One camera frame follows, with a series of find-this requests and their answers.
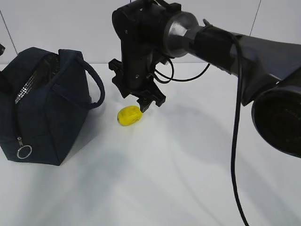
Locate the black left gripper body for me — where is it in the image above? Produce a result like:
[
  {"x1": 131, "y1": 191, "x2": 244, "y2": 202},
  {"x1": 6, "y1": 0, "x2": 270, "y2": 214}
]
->
[{"x1": 0, "y1": 43, "x2": 12, "y2": 94}]

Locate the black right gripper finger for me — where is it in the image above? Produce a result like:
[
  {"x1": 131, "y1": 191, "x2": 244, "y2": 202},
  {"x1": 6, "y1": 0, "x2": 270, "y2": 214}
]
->
[{"x1": 137, "y1": 97, "x2": 153, "y2": 113}]

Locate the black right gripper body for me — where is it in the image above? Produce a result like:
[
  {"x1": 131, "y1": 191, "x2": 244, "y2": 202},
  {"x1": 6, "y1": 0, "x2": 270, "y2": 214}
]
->
[{"x1": 108, "y1": 51, "x2": 166, "y2": 107}]

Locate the navy blue insulated lunch bag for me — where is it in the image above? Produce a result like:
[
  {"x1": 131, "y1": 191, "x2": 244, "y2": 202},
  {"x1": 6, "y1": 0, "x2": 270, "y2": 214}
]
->
[{"x1": 0, "y1": 47, "x2": 105, "y2": 166}]

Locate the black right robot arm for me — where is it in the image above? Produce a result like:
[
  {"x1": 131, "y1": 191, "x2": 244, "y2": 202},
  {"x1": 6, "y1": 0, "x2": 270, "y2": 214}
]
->
[{"x1": 109, "y1": 0, "x2": 301, "y2": 157}]

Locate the yellow lemon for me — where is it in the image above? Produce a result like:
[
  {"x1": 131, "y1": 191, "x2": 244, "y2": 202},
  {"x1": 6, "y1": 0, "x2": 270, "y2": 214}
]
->
[{"x1": 117, "y1": 105, "x2": 143, "y2": 126}]

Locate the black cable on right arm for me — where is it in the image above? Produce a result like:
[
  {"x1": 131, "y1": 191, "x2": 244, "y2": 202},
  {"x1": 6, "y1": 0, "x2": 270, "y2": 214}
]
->
[{"x1": 150, "y1": 22, "x2": 251, "y2": 226}]

